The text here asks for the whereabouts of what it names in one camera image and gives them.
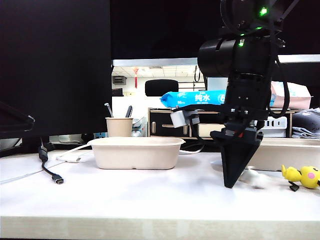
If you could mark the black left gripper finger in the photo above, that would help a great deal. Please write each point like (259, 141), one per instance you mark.
(15, 120)

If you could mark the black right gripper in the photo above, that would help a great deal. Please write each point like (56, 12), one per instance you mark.
(247, 100)

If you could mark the white lizard doll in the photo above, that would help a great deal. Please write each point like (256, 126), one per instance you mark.
(260, 181)

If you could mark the yellow pink-cheeked bird doll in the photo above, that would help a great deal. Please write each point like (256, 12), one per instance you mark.
(307, 177)

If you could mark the beige pulp paper box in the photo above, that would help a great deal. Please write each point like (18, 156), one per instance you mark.
(287, 155)
(125, 152)

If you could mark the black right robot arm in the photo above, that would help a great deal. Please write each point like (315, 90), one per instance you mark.
(217, 57)

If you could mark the beige cardboard box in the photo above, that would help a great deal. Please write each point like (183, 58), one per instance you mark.
(212, 127)

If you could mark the flat white device box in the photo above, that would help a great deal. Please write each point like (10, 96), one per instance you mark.
(275, 133)

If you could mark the silver monitor stand plate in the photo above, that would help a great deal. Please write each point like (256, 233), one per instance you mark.
(65, 138)

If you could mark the white multi-port charger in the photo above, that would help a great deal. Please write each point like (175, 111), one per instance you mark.
(277, 122)

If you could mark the large black monitor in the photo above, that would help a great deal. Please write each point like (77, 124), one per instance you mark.
(50, 62)

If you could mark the blue wet wipes pack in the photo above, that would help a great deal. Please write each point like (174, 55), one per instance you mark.
(195, 98)

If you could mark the grey folded cloth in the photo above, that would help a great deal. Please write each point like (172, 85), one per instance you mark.
(307, 120)

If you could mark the black wooden desk organizer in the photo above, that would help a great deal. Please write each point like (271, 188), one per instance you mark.
(157, 120)

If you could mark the pink tissue pack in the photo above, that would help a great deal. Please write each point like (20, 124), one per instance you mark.
(300, 96)

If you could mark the silver-headed tool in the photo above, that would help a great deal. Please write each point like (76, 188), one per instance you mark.
(109, 110)

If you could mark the black chair headrest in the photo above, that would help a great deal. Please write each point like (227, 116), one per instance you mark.
(161, 87)

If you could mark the brown paper cup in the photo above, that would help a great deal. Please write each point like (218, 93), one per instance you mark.
(118, 127)

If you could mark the black pen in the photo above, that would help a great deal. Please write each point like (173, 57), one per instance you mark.
(128, 111)

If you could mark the red Chinese knot ornament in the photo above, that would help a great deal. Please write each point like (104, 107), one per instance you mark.
(135, 80)

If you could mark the black monitor silver edge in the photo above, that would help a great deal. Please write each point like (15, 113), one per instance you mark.
(162, 25)

